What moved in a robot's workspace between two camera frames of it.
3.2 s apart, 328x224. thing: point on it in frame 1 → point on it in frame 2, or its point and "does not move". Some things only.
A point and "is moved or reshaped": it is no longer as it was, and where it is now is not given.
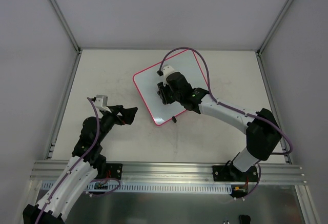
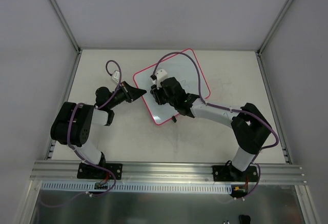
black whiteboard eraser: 161,96 is moved or reshaped
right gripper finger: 162,89 → 154,92
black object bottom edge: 245,219 does not move
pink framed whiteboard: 147,82 does not move
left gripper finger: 128,115 → 132,93
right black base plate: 231,172 does not move
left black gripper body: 119,115 → 127,92
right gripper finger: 169,98 → 159,100
